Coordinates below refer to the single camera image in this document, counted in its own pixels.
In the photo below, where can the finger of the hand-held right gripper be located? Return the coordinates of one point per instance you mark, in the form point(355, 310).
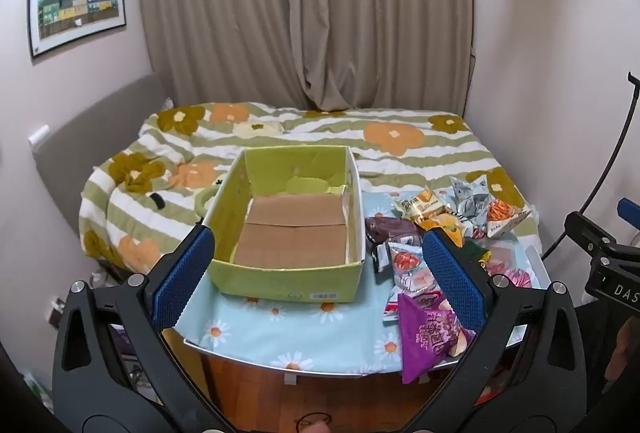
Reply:
point(629, 209)
point(590, 233)

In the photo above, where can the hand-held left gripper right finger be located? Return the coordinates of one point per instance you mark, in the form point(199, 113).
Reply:
point(455, 283)

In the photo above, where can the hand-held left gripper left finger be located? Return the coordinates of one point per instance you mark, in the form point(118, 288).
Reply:
point(185, 275)

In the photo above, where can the pink white snack packet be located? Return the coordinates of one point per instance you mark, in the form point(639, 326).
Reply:
point(419, 279)

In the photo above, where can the purple snack bag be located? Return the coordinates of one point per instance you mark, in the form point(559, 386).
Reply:
point(425, 338)

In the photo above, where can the grey white snack packet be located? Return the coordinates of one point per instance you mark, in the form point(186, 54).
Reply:
point(470, 199)

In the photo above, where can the orange sticks snack bag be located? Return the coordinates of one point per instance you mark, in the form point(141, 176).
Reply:
point(505, 213)

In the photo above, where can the green cardboard box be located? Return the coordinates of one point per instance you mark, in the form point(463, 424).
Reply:
point(295, 233)

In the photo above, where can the person's right hand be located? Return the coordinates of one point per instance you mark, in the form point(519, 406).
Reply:
point(621, 348)

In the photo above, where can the white packet with red picture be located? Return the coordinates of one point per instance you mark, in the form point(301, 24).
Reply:
point(404, 258)

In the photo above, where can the pink foil snack packet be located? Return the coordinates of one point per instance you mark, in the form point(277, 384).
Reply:
point(515, 275)

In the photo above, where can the orange chips packet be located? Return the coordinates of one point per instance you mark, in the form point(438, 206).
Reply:
point(442, 220)

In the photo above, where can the red white snack packet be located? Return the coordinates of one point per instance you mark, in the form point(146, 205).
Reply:
point(392, 308)

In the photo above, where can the small black object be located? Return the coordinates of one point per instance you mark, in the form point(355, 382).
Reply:
point(157, 201)

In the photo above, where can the dark purple snack packet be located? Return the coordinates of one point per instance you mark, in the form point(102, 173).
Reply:
point(390, 229)

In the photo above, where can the pale yellow snack packet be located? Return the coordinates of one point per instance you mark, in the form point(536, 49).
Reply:
point(419, 203)

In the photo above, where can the light blue daisy tablecloth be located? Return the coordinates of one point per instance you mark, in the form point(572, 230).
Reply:
point(310, 328)

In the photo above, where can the green striped floral blanket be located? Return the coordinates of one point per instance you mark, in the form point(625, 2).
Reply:
point(400, 138)

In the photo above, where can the framed houses picture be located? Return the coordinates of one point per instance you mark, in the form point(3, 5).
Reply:
point(77, 3)

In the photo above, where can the beige curtain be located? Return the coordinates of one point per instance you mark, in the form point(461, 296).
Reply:
point(310, 8)

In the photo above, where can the white wall switch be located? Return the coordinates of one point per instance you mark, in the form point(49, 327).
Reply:
point(39, 134)

